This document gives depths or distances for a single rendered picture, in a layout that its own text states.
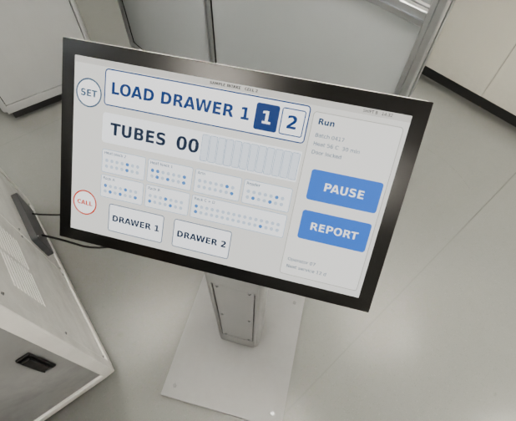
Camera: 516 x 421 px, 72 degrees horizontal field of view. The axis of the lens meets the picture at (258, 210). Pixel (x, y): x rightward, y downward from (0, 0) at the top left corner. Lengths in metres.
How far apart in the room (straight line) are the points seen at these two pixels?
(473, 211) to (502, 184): 0.29
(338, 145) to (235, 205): 0.17
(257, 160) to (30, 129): 2.09
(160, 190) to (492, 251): 1.73
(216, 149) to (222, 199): 0.07
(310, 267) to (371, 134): 0.21
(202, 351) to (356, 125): 1.17
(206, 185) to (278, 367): 1.05
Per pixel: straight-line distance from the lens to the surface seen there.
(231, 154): 0.51
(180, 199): 0.55
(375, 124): 0.50
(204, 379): 1.48
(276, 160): 0.50
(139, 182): 0.57
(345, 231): 0.52
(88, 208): 0.63
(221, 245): 0.55
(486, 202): 2.21
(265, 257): 0.54
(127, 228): 0.61
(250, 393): 1.46
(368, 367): 1.58
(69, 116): 0.62
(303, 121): 0.50
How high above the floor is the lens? 1.49
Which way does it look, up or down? 56 degrees down
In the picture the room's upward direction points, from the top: 3 degrees clockwise
